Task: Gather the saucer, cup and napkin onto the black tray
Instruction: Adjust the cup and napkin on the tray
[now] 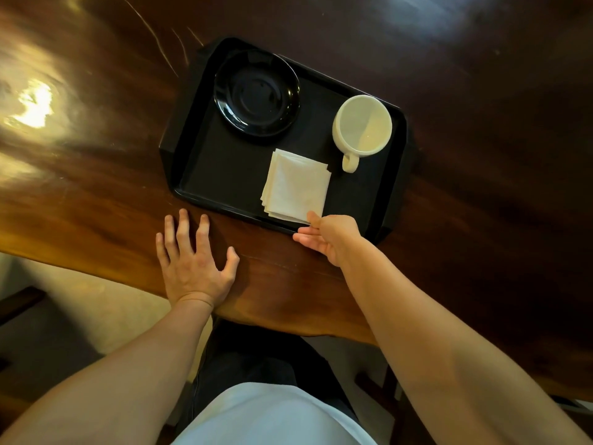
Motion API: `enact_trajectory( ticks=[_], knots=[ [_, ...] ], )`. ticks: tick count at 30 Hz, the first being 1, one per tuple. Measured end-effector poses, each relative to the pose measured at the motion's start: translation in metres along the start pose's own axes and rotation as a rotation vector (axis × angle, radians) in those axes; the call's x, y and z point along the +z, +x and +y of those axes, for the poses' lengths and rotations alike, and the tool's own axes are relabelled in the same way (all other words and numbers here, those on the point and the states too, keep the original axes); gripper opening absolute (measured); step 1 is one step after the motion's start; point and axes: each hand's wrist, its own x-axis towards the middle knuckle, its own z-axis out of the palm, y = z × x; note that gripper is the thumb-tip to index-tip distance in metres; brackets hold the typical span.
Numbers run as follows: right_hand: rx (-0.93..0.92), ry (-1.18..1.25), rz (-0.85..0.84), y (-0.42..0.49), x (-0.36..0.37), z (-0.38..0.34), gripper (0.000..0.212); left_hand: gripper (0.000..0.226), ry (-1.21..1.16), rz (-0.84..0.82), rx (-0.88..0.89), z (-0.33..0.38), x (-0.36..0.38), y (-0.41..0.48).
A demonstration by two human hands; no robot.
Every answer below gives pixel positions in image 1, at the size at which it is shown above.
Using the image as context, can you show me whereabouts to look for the black plastic serving tray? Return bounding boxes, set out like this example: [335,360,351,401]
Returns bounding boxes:
[159,37,415,244]

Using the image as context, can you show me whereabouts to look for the white paper napkins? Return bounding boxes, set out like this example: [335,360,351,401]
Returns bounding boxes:
[260,148,332,225]

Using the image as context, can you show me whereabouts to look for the person's white shirt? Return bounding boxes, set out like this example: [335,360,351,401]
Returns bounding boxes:
[171,382,378,445]

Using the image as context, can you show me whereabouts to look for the dark wooden bench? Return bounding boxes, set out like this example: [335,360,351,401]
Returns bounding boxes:
[0,286,47,327]

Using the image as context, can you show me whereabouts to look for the person's left hand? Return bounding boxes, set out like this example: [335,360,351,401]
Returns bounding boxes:
[155,208,241,311]

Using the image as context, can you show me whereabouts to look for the person's left forearm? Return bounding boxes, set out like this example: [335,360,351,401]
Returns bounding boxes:
[0,299,215,445]

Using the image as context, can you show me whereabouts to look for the person's dark trousers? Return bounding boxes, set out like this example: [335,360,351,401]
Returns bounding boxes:
[175,319,360,436]

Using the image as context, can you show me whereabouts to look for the person's right hand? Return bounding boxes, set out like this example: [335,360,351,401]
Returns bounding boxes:
[292,210,362,268]

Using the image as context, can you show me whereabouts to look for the black round saucer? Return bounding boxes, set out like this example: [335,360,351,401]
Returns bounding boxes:
[213,49,301,138]

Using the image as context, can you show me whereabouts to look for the dark wooden chair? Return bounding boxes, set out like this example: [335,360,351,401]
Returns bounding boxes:
[354,365,438,445]

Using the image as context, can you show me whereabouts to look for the white ceramic cup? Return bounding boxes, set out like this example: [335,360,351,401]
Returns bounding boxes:
[332,95,393,174]

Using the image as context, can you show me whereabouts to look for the person's right forearm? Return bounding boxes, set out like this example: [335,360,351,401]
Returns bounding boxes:
[339,236,593,445]

